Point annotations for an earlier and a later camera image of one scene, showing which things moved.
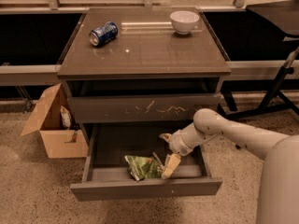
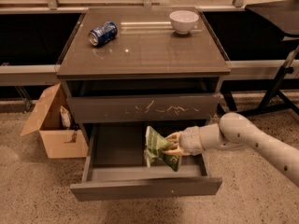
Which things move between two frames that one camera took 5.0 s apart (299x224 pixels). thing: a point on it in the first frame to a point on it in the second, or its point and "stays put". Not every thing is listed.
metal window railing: (49, 75) stays put
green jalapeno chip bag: (141, 167) to (154, 146)
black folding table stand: (284, 16) stays put
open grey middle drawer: (106, 173) stays put
